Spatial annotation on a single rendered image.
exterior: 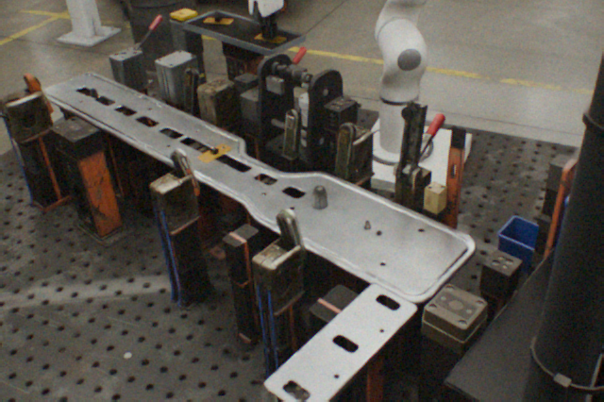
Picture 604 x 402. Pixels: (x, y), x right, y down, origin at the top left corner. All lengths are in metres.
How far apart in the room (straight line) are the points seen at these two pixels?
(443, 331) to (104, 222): 1.07
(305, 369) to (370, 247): 0.31
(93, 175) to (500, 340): 1.12
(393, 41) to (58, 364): 1.15
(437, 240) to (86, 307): 0.88
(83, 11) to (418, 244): 4.32
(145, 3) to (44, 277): 2.69
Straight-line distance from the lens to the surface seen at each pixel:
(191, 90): 1.76
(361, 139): 1.45
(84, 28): 5.34
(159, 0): 4.20
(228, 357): 1.47
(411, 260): 1.22
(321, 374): 1.03
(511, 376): 1.02
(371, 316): 1.11
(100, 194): 1.78
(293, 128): 1.51
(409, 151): 1.33
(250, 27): 1.86
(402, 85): 1.84
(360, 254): 1.23
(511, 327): 1.09
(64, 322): 1.65
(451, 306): 1.06
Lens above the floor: 1.81
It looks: 34 degrees down
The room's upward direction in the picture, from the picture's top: 3 degrees counter-clockwise
